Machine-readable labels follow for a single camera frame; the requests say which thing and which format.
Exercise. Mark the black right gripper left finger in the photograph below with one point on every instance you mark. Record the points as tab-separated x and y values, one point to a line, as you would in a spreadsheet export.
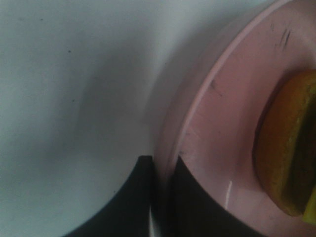
127	213

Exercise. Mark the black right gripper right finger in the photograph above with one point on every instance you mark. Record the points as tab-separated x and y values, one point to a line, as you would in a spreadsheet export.
192	212

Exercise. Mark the pink round plate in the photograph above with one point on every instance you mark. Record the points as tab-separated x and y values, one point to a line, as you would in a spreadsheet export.
213	117

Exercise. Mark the burger with lettuce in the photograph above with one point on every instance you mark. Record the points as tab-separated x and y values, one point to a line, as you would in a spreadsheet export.
284	150

